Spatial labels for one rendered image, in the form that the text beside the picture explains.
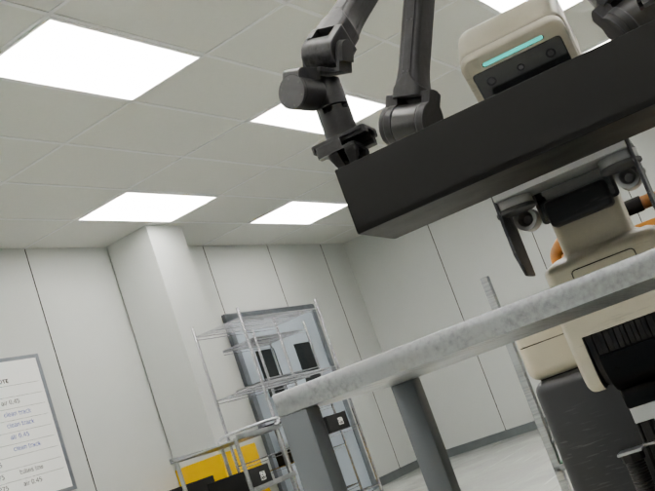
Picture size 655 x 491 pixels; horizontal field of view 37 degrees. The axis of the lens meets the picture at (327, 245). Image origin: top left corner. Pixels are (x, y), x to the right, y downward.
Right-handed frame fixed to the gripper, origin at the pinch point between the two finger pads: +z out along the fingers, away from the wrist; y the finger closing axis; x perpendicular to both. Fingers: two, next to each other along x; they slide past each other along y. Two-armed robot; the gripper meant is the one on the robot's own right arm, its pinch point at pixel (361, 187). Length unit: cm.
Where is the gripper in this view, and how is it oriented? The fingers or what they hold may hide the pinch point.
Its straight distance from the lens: 165.0
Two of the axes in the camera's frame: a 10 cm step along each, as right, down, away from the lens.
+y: 8.6, -3.7, -3.6
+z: 3.2, 9.3, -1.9
